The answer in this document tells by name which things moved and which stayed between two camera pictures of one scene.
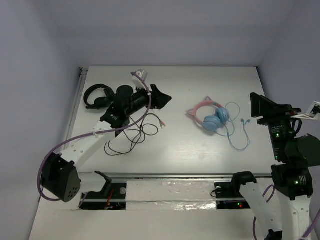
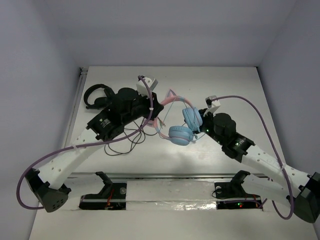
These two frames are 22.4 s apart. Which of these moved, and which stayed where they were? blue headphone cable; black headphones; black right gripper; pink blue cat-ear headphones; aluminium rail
Moved: black right gripper; blue headphone cable; pink blue cat-ear headphones
Stayed: black headphones; aluminium rail
